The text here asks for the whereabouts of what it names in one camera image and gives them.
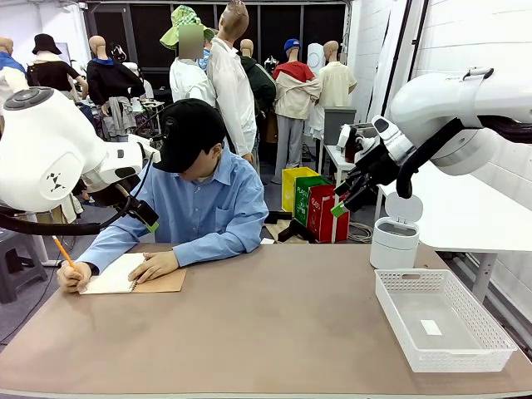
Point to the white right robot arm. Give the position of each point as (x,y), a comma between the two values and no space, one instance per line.
(436,104)

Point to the tall mannequin white shirt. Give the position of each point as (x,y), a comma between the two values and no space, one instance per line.
(230,91)

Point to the person's right hand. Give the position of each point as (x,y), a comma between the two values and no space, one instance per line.
(75,278)

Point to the large white side table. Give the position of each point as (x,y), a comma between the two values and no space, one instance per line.
(465,216)

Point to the small white table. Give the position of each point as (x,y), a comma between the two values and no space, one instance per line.
(332,154)

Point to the yellow recycling bag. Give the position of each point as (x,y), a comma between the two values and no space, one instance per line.
(289,191)

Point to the white perforated plastic basket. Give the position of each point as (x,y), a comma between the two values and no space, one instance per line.
(390,299)

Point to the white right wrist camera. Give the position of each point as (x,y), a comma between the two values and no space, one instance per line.
(344,137)

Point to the white lidded trash can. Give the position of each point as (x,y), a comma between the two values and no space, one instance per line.
(392,249)

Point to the person's left hand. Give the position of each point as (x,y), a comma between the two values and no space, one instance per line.
(160,264)

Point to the red recycling bag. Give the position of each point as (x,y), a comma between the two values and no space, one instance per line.
(322,216)

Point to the mannequin dark green hoodie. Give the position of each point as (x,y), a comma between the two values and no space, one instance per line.
(262,83)

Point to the mannequin blue cap red jacket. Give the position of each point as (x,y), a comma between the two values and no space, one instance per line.
(295,99)

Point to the gray plastic stool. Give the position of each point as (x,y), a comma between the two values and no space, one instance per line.
(16,249)

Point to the mannequin black hat black top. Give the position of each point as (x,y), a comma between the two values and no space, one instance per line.
(50,75)

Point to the person's left forearm blue sleeve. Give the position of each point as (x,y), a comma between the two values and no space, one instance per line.
(216,247)

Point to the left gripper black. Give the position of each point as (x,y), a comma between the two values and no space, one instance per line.
(104,191)

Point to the figure green hat white shirt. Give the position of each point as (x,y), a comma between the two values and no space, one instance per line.
(189,83)

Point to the beige hanging cloth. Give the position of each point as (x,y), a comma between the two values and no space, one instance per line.
(68,210)

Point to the person torso blue shirt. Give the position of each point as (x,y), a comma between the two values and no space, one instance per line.
(203,203)

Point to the black baseball cap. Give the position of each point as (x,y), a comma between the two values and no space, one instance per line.
(187,137)

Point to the gray bin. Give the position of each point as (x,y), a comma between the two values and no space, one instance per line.
(338,124)

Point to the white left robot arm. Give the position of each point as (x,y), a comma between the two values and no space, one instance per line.
(41,145)

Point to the white oval appliance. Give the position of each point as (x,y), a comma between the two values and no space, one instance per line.
(316,58)

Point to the yellow pencil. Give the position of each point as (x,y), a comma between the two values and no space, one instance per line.
(64,251)

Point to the spiral notebook tan cover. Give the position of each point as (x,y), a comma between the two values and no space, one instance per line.
(166,282)

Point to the mannequin black sweater blue collar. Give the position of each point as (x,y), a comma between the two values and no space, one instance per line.
(108,81)

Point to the green recycling bag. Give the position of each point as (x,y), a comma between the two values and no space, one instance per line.
(303,199)

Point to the stacked metal trays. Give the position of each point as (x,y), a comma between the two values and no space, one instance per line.
(365,126)

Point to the glass jar dark liquid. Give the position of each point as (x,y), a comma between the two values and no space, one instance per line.
(352,149)

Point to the mannequin cream shirt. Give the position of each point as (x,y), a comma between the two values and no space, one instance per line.
(336,83)

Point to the white desk leg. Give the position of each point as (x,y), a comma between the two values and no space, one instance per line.
(37,241)

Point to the person's right forearm blue sleeve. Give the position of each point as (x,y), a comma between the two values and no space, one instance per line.
(108,249)

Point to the mannequin blue white top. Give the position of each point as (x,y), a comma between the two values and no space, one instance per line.
(12,79)

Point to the black chair base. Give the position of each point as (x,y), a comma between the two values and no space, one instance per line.
(297,230)

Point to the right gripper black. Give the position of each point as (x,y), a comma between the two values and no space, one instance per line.
(376,166)

